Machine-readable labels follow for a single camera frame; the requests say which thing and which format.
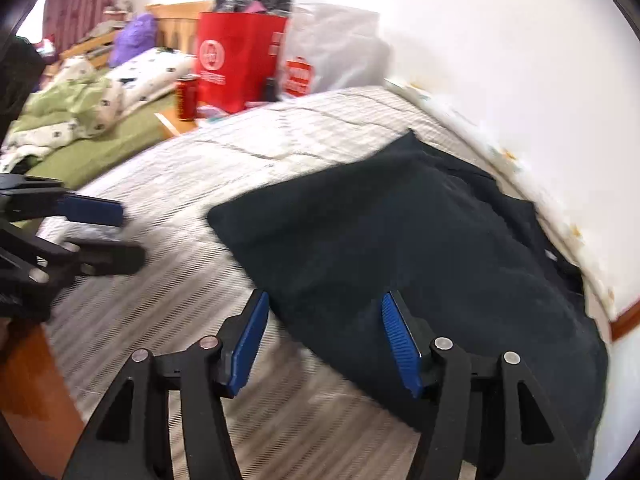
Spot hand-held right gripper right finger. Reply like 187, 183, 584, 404
381, 290, 588, 480

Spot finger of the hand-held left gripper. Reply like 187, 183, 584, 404
0, 220, 146, 311
0, 172, 125, 228

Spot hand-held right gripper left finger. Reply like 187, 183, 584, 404
62, 289, 271, 480

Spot black sweatshirt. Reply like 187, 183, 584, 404
206, 128, 610, 466

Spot green bed sheet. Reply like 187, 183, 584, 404
22, 92, 191, 191

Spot green floral quilt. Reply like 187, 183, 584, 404
0, 55, 126, 171

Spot striped bed mattress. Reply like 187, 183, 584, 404
37, 85, 501, 480

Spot wooden nightstand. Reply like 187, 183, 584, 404
154, 102, 281, 138

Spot red drink can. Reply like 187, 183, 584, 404
175, 74, 202, 122

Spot person's dark clothing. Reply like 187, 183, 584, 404
0, 35, 47, 136

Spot white floral pillow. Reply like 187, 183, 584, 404
102, 47, 198, 106

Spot red paper bag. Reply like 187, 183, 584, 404
194, 10, 290, 115

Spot dark red curtain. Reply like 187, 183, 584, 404
44, 0, 121, 53

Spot wooden headboard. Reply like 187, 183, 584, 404
60, 0, 213, 68

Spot white plastic bag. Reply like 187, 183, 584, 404
277, 2, 391, 101

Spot wooden bed frame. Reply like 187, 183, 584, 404
0, 317, 87, 463

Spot wooden wall trim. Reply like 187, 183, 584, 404
610, 300, 640, 343

